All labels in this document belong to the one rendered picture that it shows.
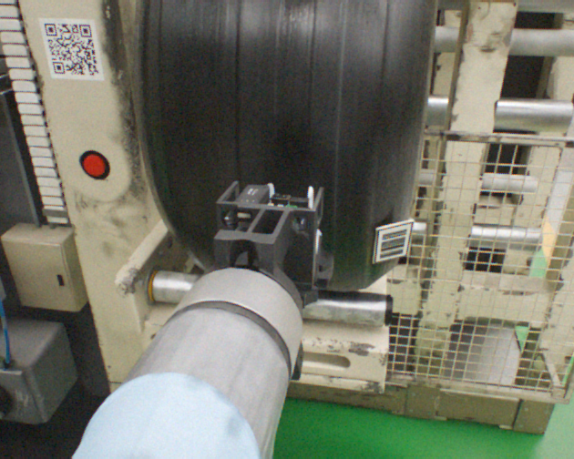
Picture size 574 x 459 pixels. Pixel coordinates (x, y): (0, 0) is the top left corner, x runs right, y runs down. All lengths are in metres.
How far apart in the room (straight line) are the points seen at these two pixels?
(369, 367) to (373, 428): 1.03
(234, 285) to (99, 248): 0.61
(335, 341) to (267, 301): 0.46
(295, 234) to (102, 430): 0.20
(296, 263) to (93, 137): 0.48
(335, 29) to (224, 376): 0.33
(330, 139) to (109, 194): 0.43
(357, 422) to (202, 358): 1.56
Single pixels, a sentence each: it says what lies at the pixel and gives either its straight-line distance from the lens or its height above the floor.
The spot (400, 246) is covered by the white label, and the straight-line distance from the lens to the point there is 0.57.
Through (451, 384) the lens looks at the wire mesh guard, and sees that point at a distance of 1.50.
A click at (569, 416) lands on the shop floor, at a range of 2.00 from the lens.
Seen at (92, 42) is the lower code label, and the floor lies 1.23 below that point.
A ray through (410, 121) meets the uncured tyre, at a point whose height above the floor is 1.20.
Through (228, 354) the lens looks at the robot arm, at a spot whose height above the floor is 1.19.
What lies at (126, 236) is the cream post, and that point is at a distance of 0.85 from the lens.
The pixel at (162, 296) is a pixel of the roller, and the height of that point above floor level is 0.90.
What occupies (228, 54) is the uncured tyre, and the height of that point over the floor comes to 1.26.
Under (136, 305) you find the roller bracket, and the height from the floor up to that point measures 0.91.
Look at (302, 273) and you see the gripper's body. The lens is 0.38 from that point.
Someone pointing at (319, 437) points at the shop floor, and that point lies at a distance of 1.74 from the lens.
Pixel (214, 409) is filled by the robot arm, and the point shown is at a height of 1.20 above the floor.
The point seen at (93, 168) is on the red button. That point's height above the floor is 1.06.
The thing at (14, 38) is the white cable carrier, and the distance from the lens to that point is 0.82.
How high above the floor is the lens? 1.36
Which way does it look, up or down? 30 degrees down
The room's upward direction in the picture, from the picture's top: straight up
